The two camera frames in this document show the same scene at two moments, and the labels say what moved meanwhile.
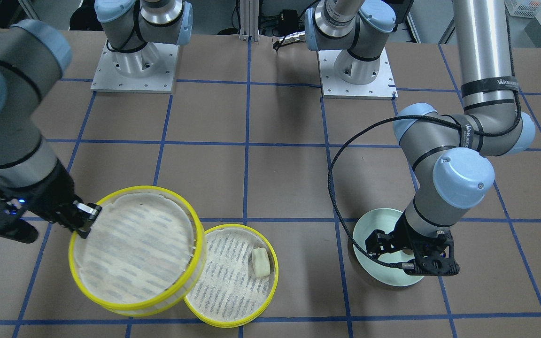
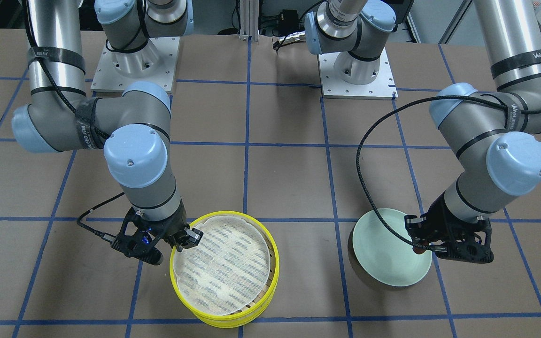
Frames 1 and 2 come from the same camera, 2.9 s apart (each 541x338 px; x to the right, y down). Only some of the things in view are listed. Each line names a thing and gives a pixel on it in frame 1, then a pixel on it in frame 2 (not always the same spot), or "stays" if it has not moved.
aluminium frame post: x=249 y=12 stays
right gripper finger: x=87 y=213 → x=193 y=236
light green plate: x=385 y=220 stays
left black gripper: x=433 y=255 → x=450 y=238
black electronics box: x=288 y=21 stays
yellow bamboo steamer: x=145 y=255 → x=232 y=275
